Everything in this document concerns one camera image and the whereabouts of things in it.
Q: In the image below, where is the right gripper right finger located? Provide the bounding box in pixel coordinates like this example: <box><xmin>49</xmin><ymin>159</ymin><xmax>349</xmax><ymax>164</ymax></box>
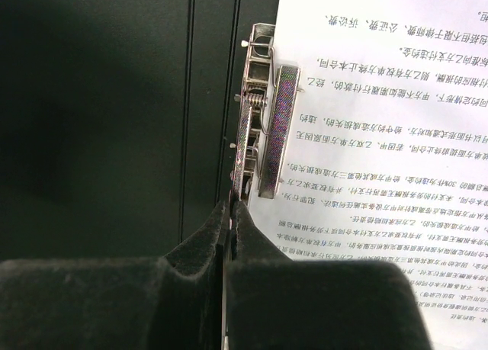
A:
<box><xmin>225</xmin><ymin>202</ymin><xmax>431</xmax><ymax>349</ymax></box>

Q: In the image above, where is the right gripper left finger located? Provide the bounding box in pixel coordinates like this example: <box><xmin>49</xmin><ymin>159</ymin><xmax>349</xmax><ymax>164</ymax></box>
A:
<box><xmin>1</xmin><ymin>202</ymin><xmax>229</xmax><ymax>349</ymax></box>

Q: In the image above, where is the printed paper sheet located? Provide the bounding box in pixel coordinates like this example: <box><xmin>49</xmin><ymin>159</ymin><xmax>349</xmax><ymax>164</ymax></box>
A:
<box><xmin>246</xmin><ymin>0</ymin><xmax>487</xmax><ymax>349</ymax></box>

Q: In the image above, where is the metal folder clip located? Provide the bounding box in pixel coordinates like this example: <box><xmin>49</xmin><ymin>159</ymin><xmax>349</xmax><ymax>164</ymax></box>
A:
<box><xmin>230</xmin><ymin>23</ymin><xmax>300</xmax><ymax>203</ymax></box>

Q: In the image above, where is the grey black folder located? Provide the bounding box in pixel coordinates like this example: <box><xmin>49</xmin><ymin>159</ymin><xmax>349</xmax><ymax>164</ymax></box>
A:
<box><xmin>1</xmin><ymin>0</ymin><xmax>279</xmax><ymax>259</ymax></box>

